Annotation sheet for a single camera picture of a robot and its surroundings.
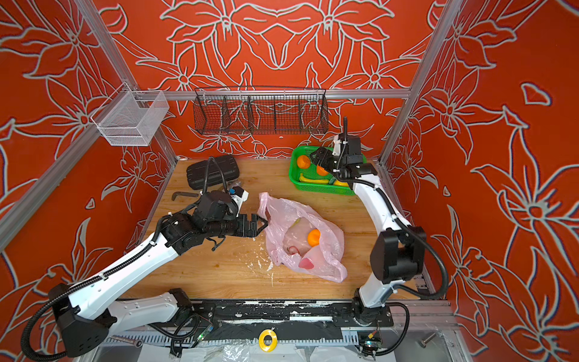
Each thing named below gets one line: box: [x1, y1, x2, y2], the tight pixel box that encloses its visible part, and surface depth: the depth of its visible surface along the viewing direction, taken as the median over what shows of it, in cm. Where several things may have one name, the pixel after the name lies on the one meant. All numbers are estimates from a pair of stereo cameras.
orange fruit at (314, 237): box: [306, 228, 322, 248], surface depth 88 cm
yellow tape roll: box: [258, 328, 279, 353], surface depth 69 cm
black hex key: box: [171, 191, 199, 202], surface depth 108 cm
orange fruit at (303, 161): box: [297, 154, 311, 169], surface depth 113 cm
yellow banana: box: [299, 173, 330, 185], surface depth 109 cm
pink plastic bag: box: [257, 191, 348, 283], surface depth 79 cm
